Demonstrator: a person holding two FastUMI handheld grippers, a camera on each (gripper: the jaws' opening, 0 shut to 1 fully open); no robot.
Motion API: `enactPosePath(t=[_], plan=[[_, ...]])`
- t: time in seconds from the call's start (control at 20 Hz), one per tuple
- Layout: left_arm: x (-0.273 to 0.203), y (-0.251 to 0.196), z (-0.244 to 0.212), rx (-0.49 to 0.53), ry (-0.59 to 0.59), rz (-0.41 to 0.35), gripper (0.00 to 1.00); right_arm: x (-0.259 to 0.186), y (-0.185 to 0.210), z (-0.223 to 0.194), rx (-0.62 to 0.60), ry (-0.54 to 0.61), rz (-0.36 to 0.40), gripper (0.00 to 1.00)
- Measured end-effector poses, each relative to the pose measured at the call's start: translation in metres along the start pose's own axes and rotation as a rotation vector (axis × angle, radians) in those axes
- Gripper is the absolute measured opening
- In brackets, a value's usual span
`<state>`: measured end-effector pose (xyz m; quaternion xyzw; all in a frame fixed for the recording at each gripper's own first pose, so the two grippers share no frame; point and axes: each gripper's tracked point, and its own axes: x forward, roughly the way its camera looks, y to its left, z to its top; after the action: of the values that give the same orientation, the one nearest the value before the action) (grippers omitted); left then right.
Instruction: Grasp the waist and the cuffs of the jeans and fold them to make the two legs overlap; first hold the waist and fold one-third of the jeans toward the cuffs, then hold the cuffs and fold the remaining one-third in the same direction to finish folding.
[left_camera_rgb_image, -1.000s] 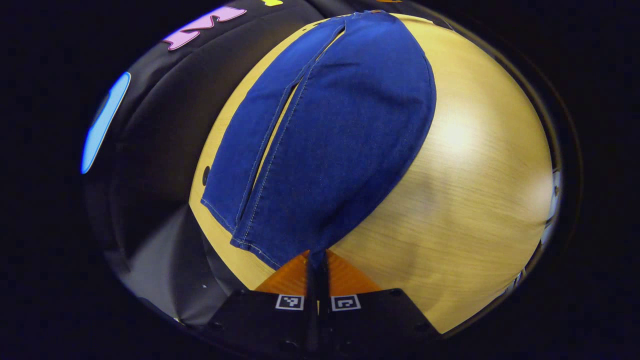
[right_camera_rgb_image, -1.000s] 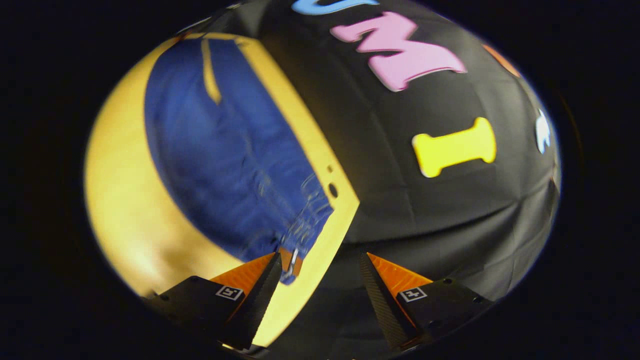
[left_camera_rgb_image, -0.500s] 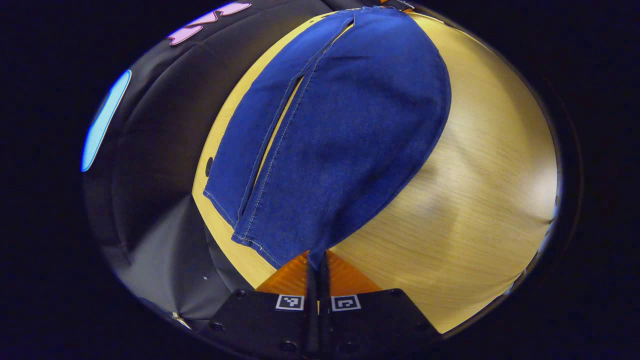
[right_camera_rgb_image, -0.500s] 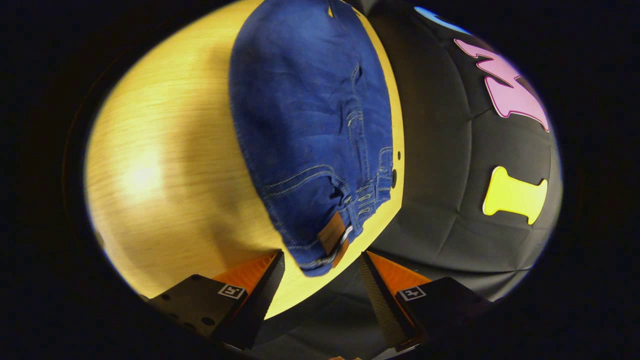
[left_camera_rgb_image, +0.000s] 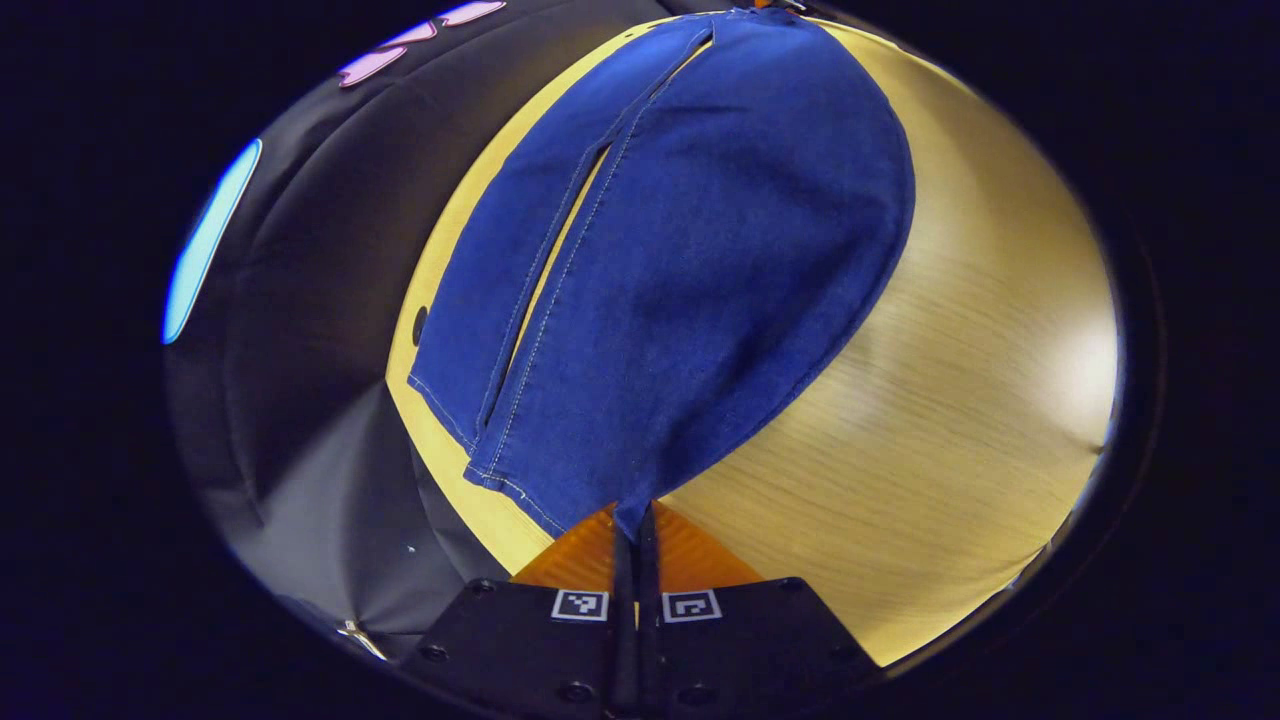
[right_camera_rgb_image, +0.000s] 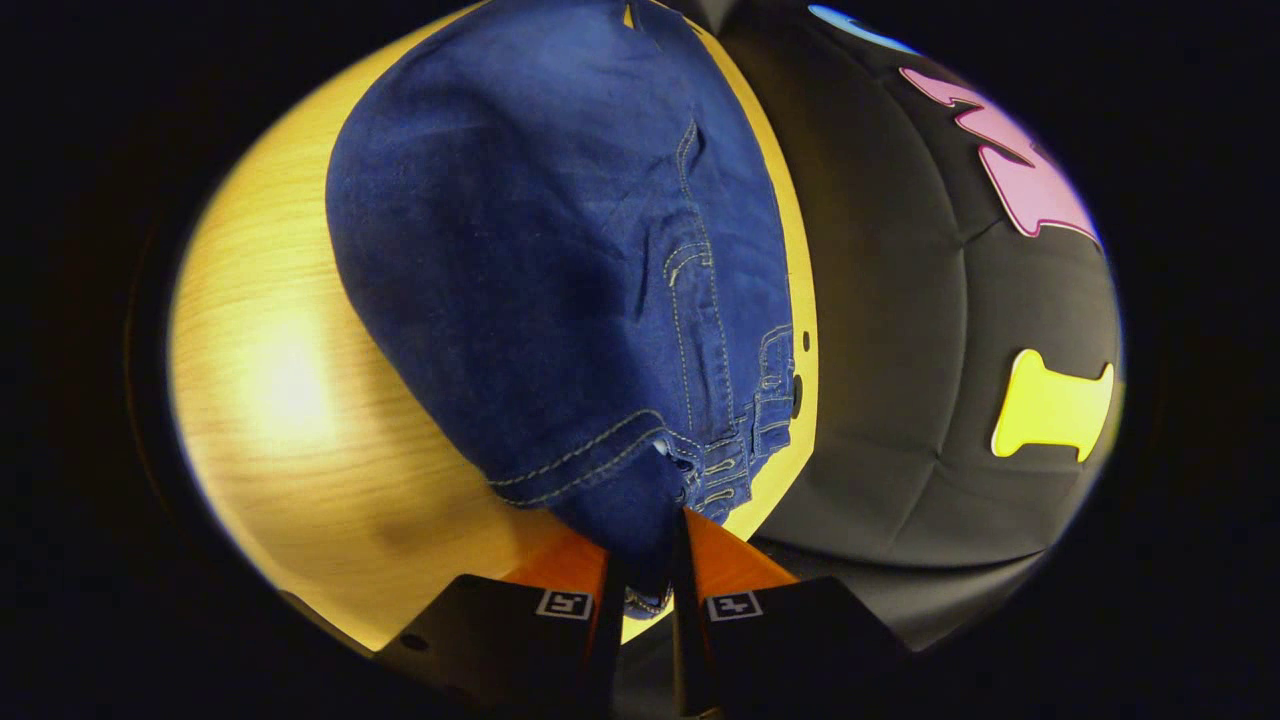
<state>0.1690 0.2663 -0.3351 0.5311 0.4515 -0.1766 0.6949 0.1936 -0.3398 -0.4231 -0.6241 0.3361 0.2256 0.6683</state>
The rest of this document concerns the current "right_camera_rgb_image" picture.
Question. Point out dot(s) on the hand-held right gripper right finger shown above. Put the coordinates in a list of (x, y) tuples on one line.
[(790, 650)]

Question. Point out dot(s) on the blue denim jeans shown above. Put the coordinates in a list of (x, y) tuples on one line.
[(540, 250)]

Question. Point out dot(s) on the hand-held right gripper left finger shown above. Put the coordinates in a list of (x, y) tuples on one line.
[(500, 640)]

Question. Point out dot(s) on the black backdrop cloth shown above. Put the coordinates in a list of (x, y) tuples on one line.
[(900, 350)]

